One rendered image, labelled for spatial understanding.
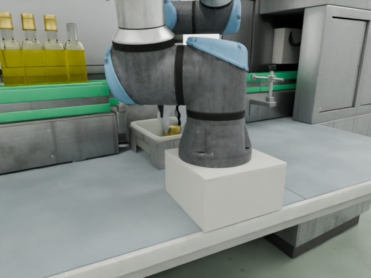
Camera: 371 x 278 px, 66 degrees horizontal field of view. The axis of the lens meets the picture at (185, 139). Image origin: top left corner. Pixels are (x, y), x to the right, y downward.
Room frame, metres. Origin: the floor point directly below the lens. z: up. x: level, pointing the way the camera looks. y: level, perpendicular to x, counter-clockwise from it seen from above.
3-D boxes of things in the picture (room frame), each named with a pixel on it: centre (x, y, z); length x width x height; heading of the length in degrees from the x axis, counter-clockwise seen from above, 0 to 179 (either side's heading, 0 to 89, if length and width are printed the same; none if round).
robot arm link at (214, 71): (0.56, -0.05, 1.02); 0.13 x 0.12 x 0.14; 84
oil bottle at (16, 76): (0.85, 0.50, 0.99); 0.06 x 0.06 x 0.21; 31
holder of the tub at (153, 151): (0.87, 0.07, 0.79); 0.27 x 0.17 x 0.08; 31
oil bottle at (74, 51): (0.94, 0.35, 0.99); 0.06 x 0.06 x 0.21; 32
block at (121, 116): (0.89, 0.22, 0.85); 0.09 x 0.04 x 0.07; 31
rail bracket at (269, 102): (1.21, -0.34, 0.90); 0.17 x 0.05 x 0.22; 31
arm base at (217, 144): (0.56, -0.06, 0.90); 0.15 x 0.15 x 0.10
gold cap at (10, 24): (0.85, 0.50, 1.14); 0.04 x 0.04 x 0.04
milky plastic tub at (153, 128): (0.85, 0.06, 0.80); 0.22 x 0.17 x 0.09; 31
